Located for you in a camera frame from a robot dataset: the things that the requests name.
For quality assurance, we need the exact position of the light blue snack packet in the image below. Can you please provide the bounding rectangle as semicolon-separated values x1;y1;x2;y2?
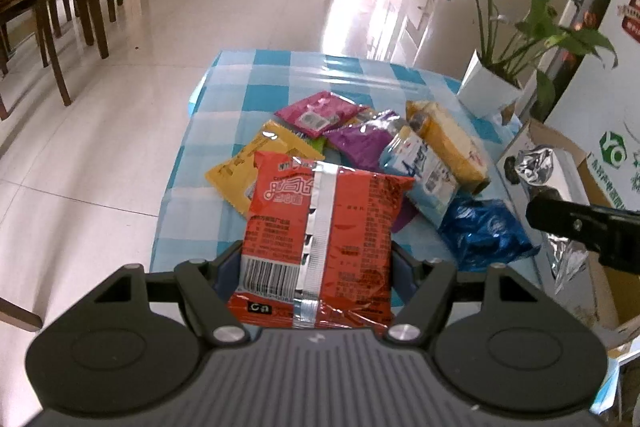
378;126;461;229

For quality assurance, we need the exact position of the red snack packet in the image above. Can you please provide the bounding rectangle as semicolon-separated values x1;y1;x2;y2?
227;150;417;333

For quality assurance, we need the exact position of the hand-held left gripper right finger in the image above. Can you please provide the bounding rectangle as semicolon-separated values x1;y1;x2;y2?
382;241;544;344

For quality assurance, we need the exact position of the clear yellow bread packet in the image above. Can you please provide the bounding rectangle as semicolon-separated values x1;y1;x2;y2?
405;101;492;196

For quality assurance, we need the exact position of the dark blue snack packet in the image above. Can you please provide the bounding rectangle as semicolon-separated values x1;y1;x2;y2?
439;198;542;273

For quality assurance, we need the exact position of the silver foil packet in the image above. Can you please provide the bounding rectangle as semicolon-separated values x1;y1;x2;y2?
514;146;562;198
545;231;594;299

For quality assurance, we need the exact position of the white printed carton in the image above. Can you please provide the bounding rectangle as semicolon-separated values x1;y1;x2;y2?
544;0;640;214

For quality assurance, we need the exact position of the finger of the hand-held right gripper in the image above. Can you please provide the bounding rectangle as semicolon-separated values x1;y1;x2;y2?
525;188;640;276

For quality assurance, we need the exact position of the pink snack packet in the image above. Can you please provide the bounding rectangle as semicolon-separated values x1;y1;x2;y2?
275;91;372;138

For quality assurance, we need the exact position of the purple snack packet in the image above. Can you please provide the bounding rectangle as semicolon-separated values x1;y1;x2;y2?
322;109;422;234

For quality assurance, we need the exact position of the yellow snack packet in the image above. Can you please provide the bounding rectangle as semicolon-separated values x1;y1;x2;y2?
205;119;327;218

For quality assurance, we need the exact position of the brown cardboard box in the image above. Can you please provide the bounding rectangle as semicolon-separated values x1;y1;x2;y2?
495;119;640;354

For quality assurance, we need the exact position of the wooden furniture leg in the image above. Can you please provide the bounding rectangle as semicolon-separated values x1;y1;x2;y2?
0;297;44;334

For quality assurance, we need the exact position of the green snack packet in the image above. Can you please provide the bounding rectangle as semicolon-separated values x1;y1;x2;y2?
296;130;329;154

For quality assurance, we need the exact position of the green leafy houseplant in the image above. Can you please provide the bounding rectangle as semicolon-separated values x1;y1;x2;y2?
400;0;621;124

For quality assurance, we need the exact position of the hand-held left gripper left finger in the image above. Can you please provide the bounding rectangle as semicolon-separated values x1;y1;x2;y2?
93;241;250;346

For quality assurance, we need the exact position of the white plant pot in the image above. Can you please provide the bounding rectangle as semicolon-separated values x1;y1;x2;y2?
457;49;524;120

